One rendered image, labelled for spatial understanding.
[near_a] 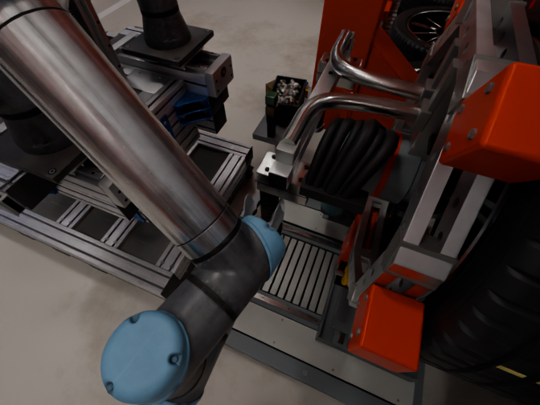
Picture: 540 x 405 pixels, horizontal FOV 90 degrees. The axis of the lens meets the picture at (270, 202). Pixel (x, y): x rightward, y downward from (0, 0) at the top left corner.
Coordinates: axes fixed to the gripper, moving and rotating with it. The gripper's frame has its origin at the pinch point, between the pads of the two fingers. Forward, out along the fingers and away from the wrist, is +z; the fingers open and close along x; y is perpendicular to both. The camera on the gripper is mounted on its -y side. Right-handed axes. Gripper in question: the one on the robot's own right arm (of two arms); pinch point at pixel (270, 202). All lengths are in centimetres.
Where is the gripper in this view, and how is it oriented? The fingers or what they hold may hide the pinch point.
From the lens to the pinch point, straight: 53.2
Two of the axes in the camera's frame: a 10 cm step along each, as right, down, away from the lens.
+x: -9.2, -3.2, 2.1
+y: 0.0, -5.5, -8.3
